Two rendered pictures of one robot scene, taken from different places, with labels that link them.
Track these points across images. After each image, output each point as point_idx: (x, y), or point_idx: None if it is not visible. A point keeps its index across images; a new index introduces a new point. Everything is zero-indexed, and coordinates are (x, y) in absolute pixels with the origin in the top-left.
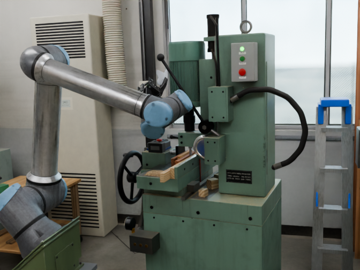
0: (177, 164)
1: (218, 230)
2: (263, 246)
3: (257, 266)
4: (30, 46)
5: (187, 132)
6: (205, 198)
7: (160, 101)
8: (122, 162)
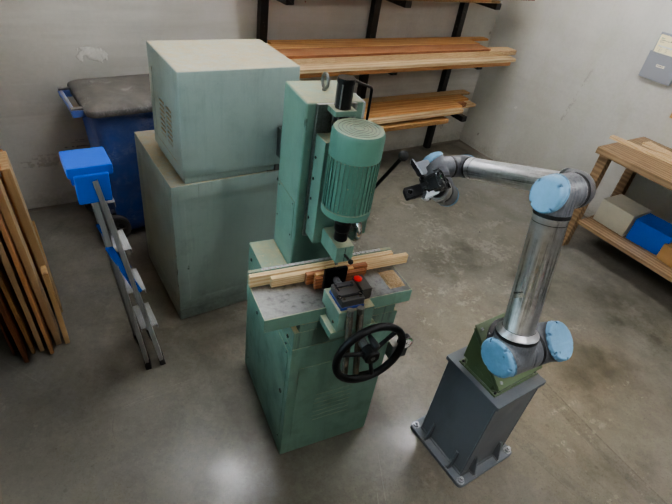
0: (379, 254)
1: None
2: None
3: None
4: (588, 175)
5: (347, 238)
6: None
7: (467, 154)
8: (399, 326)
